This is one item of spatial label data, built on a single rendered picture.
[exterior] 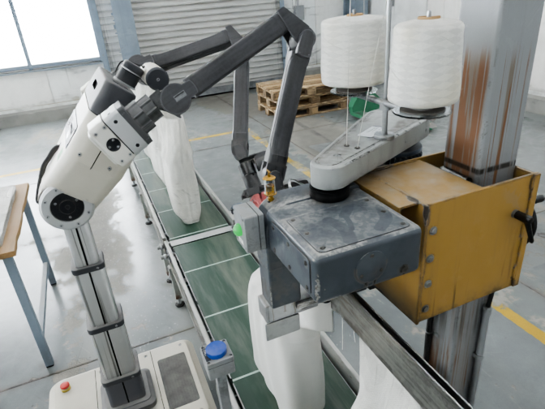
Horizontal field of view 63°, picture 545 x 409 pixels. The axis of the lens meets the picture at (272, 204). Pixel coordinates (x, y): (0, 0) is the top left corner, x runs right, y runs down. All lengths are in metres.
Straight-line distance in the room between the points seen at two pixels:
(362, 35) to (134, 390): 1.57
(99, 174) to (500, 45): 1.07
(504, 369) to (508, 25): 1.86
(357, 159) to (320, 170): 0.09
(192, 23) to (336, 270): 7.89
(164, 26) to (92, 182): 7.12
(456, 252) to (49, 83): 7.83
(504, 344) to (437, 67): 2.01
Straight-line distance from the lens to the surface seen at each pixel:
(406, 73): 0.92
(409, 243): 0.88
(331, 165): 0.95
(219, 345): 1.34
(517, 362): 2.64
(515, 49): 1.10
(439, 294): 1.13
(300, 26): 1.27
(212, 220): 3.02
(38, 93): 8.48
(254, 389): 1.85
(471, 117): 1.12
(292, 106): 1.26
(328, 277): 0.81
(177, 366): 2.17
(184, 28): 8.50
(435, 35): 0.90
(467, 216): 1.06
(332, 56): 1.12
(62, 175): 1.44
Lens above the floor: 1.76
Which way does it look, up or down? 26 degrees down
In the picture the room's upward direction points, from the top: 5 degrees counter-clockwise
